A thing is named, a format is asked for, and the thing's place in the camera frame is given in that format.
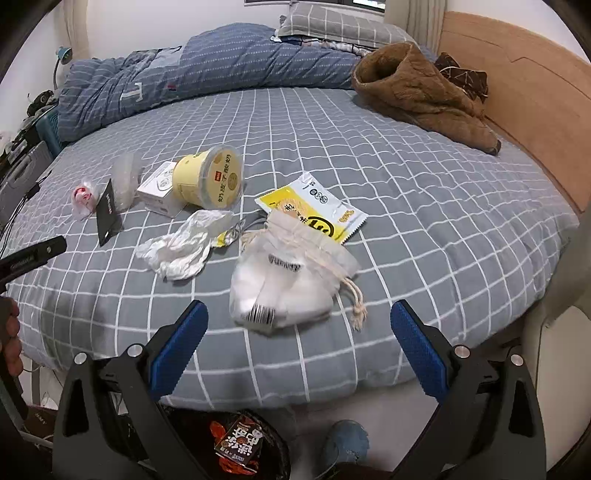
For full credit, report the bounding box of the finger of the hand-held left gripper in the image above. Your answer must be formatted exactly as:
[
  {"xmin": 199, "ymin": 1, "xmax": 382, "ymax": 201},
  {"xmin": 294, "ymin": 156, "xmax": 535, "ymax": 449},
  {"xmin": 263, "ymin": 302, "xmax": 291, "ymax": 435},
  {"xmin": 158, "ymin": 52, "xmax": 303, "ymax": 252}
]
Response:
[{"xmin": 0, "ymin": 235, "xmax": 68, "ymax": 289}]

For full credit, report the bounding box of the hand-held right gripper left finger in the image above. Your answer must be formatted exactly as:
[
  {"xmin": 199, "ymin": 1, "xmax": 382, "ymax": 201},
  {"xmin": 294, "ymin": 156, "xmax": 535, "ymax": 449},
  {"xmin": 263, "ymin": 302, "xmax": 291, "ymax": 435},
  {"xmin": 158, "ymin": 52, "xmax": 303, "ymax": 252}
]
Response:
[{"xmin": 53, "ymin": 300, "xmax": 209, "ymax": 480}]

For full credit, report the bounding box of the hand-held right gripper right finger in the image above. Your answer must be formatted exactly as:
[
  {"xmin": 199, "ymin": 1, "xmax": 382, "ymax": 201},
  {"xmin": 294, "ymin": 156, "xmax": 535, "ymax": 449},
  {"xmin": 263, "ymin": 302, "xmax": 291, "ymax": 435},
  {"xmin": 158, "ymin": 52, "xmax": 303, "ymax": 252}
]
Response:
[{"xmin": 390, "ymin": 299, "xmax": 548, "ymax": 480}]

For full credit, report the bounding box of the clear bubble wrap bag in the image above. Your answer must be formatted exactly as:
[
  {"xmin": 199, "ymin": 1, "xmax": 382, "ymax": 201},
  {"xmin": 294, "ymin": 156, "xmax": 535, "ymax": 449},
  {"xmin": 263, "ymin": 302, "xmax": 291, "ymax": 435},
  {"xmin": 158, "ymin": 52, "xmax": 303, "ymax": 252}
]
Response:
[{"xmin": 110, "ymin": 152, "xmax": 142, "ymax": 214}]

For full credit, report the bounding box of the trash bin with black bag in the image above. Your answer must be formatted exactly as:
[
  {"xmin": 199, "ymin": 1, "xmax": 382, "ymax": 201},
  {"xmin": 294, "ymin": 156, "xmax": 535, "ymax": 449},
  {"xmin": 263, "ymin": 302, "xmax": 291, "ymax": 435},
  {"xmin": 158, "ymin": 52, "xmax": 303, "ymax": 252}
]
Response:
[{"xmin": 154, "ymin": 408, "xmax": 293, "ymax": 480}]

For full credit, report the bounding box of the yellow yogurt cup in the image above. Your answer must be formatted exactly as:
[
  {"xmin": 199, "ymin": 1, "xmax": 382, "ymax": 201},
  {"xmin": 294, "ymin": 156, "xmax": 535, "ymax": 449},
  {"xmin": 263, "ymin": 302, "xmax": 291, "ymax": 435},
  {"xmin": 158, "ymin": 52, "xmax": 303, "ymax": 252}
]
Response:
[{"xmin": 172, "ymin": 144, "xmax": 245, "ymax": 210}]

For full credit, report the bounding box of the person's left hand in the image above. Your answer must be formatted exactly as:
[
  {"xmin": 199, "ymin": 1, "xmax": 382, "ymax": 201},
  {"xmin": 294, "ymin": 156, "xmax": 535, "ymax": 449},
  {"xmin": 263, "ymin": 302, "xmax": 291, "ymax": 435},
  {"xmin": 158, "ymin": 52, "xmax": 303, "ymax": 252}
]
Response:
[{"xmin": 0, "ymin": 299, "xmax": 24, "ymax": 378}]

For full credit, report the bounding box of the pink candy wrapper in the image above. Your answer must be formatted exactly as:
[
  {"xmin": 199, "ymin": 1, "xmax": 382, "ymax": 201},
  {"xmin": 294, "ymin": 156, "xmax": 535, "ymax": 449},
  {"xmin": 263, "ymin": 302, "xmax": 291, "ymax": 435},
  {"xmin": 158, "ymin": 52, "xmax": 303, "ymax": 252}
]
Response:
[{"xmin": 70, "ymin": 181, "xmax": 100, "ymax": 217}]

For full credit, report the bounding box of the black card tag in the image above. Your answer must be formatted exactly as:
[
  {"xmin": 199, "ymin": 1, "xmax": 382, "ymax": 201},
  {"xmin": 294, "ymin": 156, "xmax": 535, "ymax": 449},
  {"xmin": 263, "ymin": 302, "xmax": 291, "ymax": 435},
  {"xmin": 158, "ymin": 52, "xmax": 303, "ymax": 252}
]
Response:
[{"xmin": 96, "ymin": 179, "xmax": 124, "ymax": 247}]

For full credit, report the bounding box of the crumpled white plastic bag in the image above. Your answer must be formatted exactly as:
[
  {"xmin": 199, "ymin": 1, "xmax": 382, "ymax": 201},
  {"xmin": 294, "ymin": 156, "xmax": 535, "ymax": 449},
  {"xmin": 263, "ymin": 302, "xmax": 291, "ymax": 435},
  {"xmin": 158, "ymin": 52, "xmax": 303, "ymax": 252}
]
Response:
[{"xmin": 135, "ymin": 209, "xmax": 236, "ymax": 281}]

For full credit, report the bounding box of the grey case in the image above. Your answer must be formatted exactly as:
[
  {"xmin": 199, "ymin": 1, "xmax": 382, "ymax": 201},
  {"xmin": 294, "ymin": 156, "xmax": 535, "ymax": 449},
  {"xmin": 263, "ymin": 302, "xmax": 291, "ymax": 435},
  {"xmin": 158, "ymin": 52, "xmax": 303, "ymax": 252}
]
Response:
[{"xmin": 0, "ymin": 141, "xmax": 54, "ymax": 227}]

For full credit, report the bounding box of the red snack packet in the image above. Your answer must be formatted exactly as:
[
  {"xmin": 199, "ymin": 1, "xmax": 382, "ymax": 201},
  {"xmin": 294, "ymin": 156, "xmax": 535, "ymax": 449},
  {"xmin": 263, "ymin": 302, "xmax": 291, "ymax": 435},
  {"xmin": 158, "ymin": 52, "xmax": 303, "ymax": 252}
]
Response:
[{"xmin": 210, "ymin": 412, "xmax": 267, "ymax": 468}]

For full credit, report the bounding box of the small yellow foil wrapper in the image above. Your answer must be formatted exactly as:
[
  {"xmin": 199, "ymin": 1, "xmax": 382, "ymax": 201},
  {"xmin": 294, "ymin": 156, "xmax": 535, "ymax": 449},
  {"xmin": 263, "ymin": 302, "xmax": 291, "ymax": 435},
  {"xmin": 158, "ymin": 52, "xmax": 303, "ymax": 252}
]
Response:
[{"xmin": 215, "ymin": 220, "xmax": 247, "ymax": 248}]

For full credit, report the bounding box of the blue slipper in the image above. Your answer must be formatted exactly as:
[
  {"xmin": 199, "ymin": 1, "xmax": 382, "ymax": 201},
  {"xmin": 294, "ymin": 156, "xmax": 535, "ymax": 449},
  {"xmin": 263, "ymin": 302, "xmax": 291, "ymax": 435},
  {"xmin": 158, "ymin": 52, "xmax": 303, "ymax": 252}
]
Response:
[{"xmin": 321, "ymin": 420, "xmax": 371, "ymax": 480}]

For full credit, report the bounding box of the teal storage box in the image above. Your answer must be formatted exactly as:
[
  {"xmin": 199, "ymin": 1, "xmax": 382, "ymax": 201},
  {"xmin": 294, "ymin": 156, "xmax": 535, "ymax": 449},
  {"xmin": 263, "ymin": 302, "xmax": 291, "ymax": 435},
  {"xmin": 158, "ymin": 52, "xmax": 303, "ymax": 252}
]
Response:
[{"xmin": 38, "ymin": 113, "xmax": 62, "ymax": 149}]

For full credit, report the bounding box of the small white box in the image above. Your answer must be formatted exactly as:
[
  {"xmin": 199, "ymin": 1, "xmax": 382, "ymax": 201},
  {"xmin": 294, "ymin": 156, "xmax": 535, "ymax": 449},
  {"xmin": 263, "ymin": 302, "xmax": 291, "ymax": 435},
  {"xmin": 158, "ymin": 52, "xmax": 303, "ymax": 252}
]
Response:
[{"xmin": 137, "ymin": 161, "xmax": 190, "ymax": 219}]

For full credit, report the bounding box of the grey checked bed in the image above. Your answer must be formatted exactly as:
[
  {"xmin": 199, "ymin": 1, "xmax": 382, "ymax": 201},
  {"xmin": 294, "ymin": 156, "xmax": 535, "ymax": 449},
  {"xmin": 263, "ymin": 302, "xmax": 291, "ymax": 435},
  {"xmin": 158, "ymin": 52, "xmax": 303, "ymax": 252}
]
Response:
[{"xmin": 0, "ymin": 88, "xmax": 580, "ymax": 411}]

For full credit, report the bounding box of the yellow snack packet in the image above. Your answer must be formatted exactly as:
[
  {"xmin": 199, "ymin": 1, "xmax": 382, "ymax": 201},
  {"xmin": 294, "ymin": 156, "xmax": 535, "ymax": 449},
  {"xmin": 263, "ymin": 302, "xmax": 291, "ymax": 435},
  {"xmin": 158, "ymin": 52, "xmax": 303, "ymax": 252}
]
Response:
[{"xmin": 255, "ymin": 172, "xmax": 366, "ymax": 244}]

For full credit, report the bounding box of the teal desk lamp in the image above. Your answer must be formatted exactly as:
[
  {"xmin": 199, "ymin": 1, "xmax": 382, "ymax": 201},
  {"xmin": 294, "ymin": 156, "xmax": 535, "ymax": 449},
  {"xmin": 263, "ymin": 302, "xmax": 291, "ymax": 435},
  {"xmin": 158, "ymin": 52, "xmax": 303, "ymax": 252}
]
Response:
[{"xmin": 52, "ymin": 45, "xmax": 75, "ymax": 90}]

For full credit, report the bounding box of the brown fleece garment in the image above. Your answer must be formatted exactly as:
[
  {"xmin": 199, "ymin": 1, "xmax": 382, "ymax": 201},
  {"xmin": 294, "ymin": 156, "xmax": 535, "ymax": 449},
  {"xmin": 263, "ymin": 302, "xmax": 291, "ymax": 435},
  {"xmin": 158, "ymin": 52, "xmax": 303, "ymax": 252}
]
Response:
[{"xmin": 351, "ymin": 41, "xmax": 502, "ymax": 156}]

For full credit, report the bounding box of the dark brown patterned cloth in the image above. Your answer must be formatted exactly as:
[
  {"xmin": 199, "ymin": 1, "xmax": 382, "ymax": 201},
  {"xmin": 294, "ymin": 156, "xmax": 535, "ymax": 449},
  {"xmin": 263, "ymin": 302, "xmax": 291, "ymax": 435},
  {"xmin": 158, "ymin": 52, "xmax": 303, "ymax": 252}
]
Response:
[{"xmin": 434, "ymin": 52, "xmax": 489, "ymax": 103}]

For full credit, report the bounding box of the blue striped duvet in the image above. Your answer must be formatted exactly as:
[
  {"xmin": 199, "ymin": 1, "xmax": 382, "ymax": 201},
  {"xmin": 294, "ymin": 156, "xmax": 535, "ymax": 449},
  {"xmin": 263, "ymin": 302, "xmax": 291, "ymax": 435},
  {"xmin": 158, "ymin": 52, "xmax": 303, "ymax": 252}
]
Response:
[{"xmin": 56, "ymin": 24, "xmax": 365, "ymax": 143}]

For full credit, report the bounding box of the wooden headboard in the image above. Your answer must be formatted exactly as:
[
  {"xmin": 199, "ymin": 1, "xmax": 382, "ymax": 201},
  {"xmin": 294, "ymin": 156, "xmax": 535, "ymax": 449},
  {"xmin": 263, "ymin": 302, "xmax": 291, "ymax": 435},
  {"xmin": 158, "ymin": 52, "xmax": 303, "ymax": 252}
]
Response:
[{"xmin": 436, "ymin": 11, "xmax": 591, "ymax": 214}]

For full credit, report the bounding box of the white curtain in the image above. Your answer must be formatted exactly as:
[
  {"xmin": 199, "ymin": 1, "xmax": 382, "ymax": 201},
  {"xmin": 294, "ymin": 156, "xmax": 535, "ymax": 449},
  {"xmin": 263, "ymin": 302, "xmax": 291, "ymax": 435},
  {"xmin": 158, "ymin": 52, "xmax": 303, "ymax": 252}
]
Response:
[{"xmin": 385, "ymin": 0, "xmax": 450, "ymax": 52}]

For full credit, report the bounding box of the grey checked pillow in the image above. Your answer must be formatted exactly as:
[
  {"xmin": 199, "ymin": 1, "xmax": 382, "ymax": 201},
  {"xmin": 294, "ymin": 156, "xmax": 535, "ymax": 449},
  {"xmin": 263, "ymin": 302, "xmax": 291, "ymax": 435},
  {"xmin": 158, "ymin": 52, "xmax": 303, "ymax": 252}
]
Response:
[{"xmin": 276, "ymin": 1, "xmax": 419, "ymax": 49}]

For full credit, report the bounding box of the white drawstring pouch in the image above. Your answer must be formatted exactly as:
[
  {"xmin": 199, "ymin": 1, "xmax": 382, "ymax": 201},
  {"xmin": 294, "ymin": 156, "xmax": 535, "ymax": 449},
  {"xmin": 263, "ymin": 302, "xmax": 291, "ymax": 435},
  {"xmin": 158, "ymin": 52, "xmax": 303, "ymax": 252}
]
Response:
[{"xmin": 229, "ymin": 211, "xmax": 369, "ymax": 331}]

